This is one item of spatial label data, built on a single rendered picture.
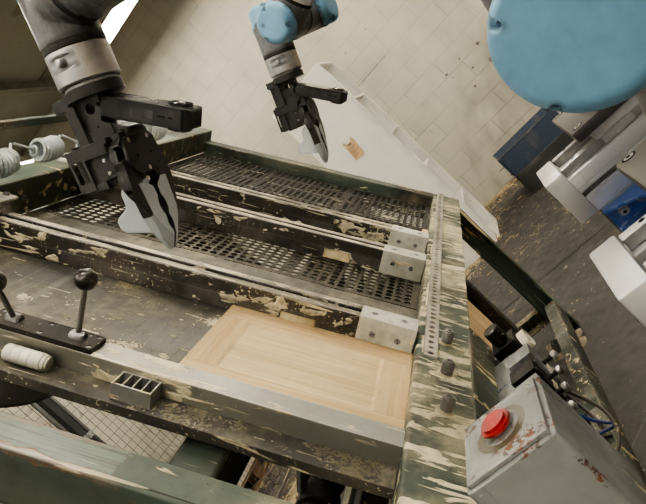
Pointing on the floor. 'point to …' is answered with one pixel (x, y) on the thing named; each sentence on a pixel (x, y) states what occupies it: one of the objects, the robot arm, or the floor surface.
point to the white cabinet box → (384, 149)
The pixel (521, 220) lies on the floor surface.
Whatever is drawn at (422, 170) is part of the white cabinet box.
